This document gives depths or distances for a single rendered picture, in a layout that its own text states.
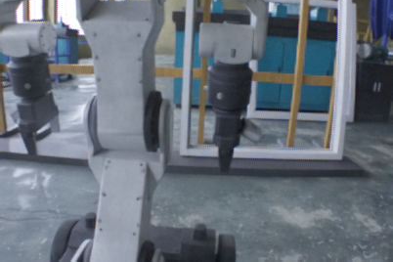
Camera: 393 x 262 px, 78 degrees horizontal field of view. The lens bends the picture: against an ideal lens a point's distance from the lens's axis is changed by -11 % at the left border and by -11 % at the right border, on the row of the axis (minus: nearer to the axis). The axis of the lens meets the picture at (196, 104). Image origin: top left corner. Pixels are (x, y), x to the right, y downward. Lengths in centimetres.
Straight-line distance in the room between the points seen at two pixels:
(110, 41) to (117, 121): 16
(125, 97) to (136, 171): 17
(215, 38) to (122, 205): 40
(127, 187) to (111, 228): 10
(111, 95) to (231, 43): 26
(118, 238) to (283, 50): 311
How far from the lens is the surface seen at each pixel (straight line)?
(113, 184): 63
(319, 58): 364
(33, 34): 60
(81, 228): 96
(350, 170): 199
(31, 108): 65
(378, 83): 381
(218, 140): 53
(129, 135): 57
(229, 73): 49
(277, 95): 350
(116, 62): 54
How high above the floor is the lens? 78
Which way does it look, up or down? 12 degrees down
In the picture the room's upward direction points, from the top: 3 degrees clockwise
